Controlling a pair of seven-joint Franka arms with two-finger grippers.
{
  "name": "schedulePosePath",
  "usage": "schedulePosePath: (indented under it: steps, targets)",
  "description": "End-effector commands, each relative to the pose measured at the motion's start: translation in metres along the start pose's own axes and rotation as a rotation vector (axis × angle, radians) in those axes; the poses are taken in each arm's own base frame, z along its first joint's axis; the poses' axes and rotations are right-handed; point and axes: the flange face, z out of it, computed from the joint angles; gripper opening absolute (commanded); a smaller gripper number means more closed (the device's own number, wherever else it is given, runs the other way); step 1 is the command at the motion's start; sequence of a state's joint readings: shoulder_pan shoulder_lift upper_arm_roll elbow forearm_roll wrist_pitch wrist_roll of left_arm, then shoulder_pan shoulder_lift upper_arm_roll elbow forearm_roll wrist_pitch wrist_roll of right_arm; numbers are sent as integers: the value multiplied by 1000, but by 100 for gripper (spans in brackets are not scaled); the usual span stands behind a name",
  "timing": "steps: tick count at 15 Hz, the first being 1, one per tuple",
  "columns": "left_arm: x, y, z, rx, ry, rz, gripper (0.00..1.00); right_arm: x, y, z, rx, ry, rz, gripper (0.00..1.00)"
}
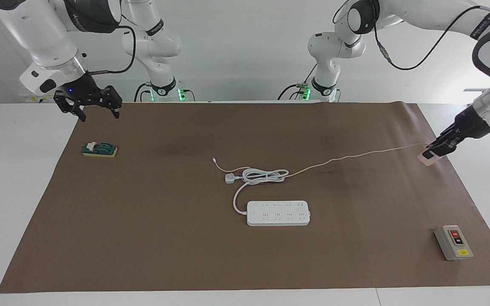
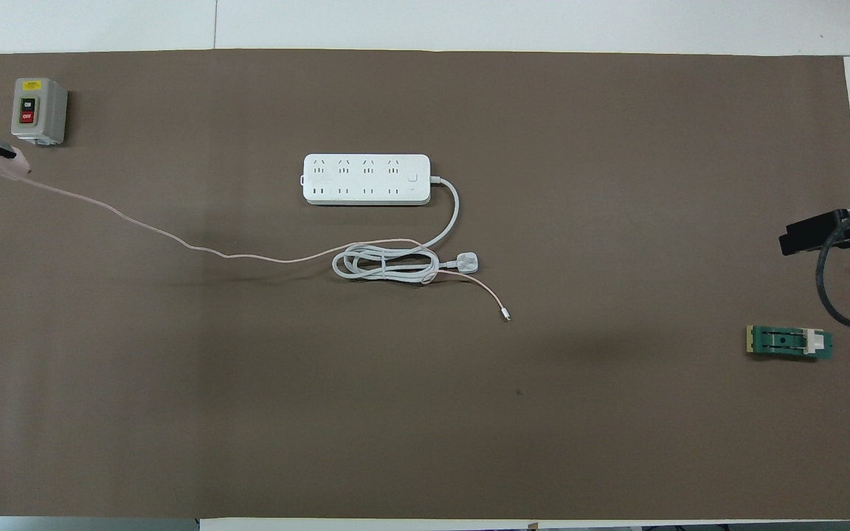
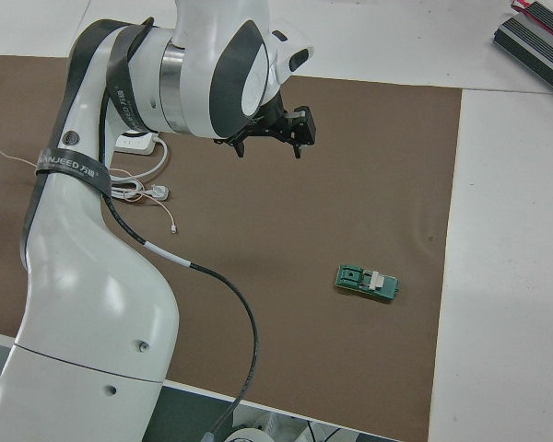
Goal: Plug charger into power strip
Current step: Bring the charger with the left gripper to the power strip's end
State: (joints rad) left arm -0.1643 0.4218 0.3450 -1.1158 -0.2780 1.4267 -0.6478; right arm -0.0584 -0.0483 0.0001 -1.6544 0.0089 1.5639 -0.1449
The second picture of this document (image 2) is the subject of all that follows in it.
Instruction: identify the pink charger cable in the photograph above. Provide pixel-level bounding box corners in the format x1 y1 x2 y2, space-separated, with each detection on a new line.
27 177 512 322

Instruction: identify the white power strip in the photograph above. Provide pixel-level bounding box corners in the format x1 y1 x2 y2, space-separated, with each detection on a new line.
302 153 432 207

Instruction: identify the brown paper table mat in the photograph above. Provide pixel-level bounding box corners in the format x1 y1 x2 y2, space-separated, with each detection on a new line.
0 49 850 521

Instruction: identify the grey on-off switch box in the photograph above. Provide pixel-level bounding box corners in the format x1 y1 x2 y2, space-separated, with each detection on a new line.
11 77 69 146

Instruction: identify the green knife switch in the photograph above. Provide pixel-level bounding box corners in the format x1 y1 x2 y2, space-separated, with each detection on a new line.
746 324 834 362

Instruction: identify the white power strip cord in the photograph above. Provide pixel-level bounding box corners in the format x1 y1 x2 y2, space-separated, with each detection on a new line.
332 176 483 285

